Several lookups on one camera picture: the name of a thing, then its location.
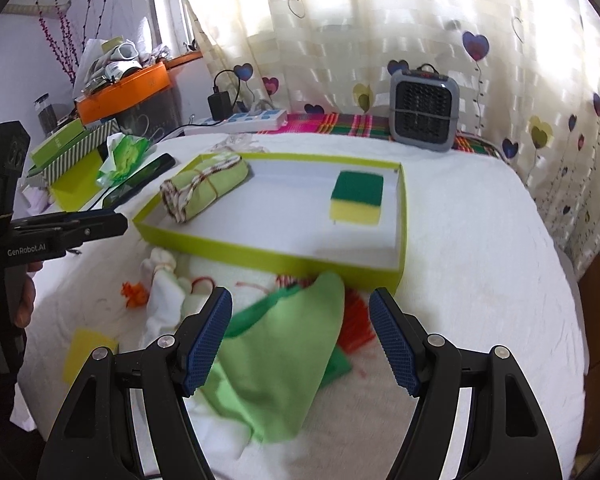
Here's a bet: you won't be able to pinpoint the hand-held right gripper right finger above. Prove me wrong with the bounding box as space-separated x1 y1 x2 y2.
369 287 563 480

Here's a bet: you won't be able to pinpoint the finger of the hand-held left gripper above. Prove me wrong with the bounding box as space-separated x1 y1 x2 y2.
10 210 129 231
10 228 127 257

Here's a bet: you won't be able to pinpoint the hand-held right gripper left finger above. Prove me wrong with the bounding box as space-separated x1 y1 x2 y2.
45 287 233 480

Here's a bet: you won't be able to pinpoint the light green cloth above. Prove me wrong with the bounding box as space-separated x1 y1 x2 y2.
200 270 354 447

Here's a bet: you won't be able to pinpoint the orange yarn tassel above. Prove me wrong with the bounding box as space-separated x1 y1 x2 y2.
120 282 149 309

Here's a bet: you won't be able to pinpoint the lime green cardboard box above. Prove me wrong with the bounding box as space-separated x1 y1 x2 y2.
132 152 408 297

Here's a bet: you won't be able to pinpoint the person's left forearm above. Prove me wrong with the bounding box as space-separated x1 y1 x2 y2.
0 330 36 461

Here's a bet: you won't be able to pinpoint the person's left hand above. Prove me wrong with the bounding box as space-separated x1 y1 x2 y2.
11 264 37 333

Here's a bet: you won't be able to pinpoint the yellow-green paper sheet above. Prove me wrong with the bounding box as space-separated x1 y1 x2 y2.
49 159 112 212

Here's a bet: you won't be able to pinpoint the black smartphone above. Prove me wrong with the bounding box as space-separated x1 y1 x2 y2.
102 153 177 209

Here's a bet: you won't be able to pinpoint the green tissue packet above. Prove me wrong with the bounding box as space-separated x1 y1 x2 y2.
97 134 154 187

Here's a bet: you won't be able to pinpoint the striped gift box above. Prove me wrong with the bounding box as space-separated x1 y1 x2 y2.
26 120 122 187

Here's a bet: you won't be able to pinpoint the dark glass jar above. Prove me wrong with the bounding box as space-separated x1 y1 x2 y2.
33 92 57 137

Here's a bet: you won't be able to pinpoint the rolled green cloth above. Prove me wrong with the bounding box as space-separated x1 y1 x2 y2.
160 155 254 224

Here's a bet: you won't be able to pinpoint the orange tray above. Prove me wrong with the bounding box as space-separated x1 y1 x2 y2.
75 51 203 124

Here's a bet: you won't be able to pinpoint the green and yellow sponge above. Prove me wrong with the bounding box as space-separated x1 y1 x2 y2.
328 170 385 229

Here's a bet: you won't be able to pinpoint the pink dried flower branches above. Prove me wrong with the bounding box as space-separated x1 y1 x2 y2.
34 0 118 87

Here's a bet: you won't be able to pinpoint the black power adapter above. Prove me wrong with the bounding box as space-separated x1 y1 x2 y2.
207 91 234 121

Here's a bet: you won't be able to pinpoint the white power strip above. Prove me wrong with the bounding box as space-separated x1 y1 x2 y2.
182 108 288 136

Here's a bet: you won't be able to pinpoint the colourful plaid blanket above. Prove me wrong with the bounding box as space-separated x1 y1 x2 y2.
255 112 513 162

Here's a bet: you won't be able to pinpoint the grey space heater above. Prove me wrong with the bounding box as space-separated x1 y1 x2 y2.
389 64 462 153

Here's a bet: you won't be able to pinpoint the heart print curtain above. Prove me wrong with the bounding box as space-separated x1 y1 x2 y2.
167 0 600 281

